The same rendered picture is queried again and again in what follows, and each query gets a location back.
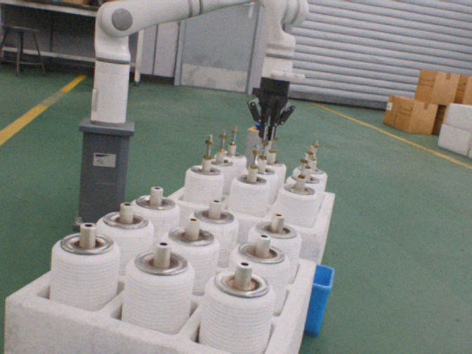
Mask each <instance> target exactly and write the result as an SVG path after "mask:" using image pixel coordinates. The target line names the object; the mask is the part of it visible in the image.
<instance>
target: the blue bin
mask: <svg viewBox="0 0 472 354"><path fill-rule="evenodd" d="M334 274H335V270H334V269H333V268H331V267H329V266H325V265H319V264H316V267H315V275H314V279H313V286H312V290H310V298H309V303H308V309H307V314H306V321H305V326H304V330H303V334H304V336H309V337H313V338H316V337H318V334H319V332H320V326H321V322H322V320H323V317H324V313H325V308H326V305H327V299H328V295H329V294H330V293H331V290H332V283H334Z"/></svg>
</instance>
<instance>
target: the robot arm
mask: <svg viewBox="0 0 472 354"><path fill-rule="evenodd" d="M253 1H259V3H260V4H261V5H262V7H264V9H265V19H266V25H267V44H266V50H265V58H264V62H263V68H262V73H261V83H260V91H259V93H258V95H257V98H255V99H254V100H249V101H248V102H247V103H248V106H249V109H250V112H251V115H252V117H253V120H254V121H255V122H258V123H259V124H260V129H259V138H260V139H261V140H266V132H268V140H269V141H273V139H274V137H275V131H276V127H277V125H280V124H281V125H283V124H284V123H285V122H286V120H287V119H288V118H289V117H290V116H291V114H292V112H293V111H294V110H295V107H294V106H293V105H291V103H288V98H287V93H288V91H289V87H290V83H291V81H297V82H298V83H304V81H305V75H304V74H295V73H292V65H293V57H294V49H295V44H296V40H295V37H294V36H292V35H290V34H287V33H285V32H283V31H282V26H281V23H286V24H291V25H298V24H300V23H302V22H304V21H305V19H306V18H307V16H308V2H307V1H306V0H130V1H109V2H106V3H104V5H102V6H101V7H100V8H99V9H98V12H97V16H96V38H95V50H96V69H95V81H94V90H93V102H91V120H90V123H91V124H97V125H101V126H107V127H123V126H124V125H125V124H126V107H127V98H128V88H129V70H130V62H131V55H130V53H129V35H130V34H133V33H135V32H139V31H141V30H143V29H146V28H149V27H150V26H153V25H156V24H161V23H166V22H175V21H178V20H184V19H188V18H193V17H196V16H199V15H201V14H204V13H208V12H210V11H215V10H218V9H221V8H227V7H231V6H238V4H245V3H249V2H253ZM258 104H259V105H260V107H261V116H260V114H259V112H258ZM283 108H284V111H283V112H282V114H280V113H281V110H282V109H283ZM269 117H270V125H269V128H268V126H266V125H268V120H269Z"/></svg>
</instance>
